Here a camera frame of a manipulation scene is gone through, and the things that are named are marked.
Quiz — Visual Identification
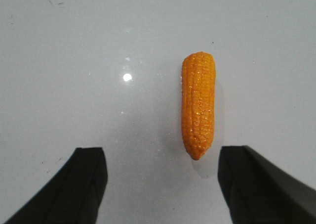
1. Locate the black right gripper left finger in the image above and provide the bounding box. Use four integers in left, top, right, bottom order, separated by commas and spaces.
6, 147, 108, 224

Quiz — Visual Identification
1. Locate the orange plastic corn cob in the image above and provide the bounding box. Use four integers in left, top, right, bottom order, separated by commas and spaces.
181, 51, 216, 160

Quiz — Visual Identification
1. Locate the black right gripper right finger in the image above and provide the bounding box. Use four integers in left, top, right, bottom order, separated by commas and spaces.
217, 145, 316, 224

